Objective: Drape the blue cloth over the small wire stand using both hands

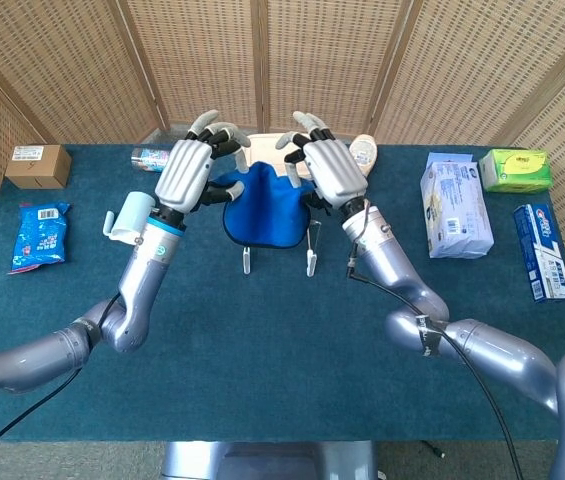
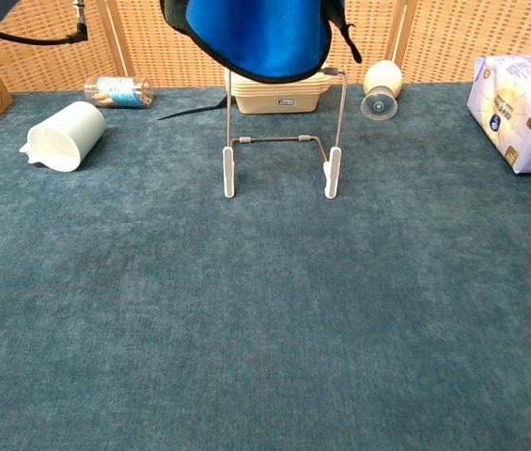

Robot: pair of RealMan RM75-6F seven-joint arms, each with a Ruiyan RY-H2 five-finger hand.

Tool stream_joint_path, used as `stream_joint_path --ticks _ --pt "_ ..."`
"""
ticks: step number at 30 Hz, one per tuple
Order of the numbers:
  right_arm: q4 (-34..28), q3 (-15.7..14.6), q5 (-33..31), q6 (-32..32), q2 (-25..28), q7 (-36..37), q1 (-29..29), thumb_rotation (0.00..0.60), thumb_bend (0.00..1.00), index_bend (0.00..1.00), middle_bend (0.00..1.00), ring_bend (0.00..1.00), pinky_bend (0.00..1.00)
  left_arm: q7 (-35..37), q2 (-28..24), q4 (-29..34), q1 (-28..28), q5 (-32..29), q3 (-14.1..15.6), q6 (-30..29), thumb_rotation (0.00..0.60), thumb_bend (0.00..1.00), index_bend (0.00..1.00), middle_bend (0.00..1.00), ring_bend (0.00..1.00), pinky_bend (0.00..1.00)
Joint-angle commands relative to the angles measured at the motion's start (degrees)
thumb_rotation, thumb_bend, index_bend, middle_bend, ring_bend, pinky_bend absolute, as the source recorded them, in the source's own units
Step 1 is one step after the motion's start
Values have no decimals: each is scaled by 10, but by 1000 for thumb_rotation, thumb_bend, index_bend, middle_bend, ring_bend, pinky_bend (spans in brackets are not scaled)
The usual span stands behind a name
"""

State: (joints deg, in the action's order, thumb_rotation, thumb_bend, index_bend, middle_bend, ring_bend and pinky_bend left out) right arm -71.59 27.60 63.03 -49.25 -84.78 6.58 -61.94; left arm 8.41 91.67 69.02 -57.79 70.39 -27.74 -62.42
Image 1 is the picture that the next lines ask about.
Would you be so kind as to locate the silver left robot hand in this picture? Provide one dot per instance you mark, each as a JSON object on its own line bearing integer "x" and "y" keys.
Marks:
{"x": 184, "y": 172}

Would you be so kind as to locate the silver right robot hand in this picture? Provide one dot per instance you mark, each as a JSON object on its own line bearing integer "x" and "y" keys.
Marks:
{"x": 334, "y": 170}

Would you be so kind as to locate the blue microfibre towel black trim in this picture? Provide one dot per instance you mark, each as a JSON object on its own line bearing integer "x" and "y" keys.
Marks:
{"x": 267, "y": 210}

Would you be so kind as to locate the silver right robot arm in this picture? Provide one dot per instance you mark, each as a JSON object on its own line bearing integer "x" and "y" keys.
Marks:
{"x": 502, "y": 355}

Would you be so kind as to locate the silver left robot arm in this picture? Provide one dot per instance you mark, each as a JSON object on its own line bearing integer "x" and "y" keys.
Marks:
{"x": 142, "y": 280}

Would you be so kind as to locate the cream squeeze bottle clear cap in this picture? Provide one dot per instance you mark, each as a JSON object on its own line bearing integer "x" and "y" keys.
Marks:
{"x": 366, "y": 152}

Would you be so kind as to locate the clear snack jar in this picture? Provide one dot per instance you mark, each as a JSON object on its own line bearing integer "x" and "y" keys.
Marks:
{"x": 149, "y": 159}

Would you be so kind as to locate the pale blue plastic mug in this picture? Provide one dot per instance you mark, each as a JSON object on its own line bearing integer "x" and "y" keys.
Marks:
{"x": 134, "y": 215}

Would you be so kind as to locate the cream plastic lunch box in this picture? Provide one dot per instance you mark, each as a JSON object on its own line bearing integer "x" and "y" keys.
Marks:
{"x": 267, "y": 147}

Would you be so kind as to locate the woven bamboo folding screen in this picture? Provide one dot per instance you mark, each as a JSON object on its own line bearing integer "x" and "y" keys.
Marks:
{"x": 202, "y": 60}

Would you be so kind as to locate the pale purple tissue pack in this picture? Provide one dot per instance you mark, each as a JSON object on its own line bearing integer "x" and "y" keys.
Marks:
{"x": 457, "y": 210}

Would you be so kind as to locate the brown cardboard box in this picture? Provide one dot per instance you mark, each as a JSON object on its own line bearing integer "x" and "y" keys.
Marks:
{"x": 37, "y": 167}

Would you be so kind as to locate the blue snack bag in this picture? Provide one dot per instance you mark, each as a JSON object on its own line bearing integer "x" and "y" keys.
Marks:
{"x": 39, "y": 237}

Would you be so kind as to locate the green tissue pack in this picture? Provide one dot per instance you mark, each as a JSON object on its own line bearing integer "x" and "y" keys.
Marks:
{"x": 514, "y": 172}

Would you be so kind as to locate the teal table cloth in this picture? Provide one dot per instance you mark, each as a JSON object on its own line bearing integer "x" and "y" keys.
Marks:
{"x": 262, "y": 350}

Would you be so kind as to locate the blue white toothpaste box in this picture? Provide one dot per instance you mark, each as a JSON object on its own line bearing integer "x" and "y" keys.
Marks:
{"x": 544, "y": 255}

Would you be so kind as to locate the silver robot torso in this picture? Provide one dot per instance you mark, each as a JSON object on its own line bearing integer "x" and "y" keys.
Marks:
{"x": 262, "y": 460}

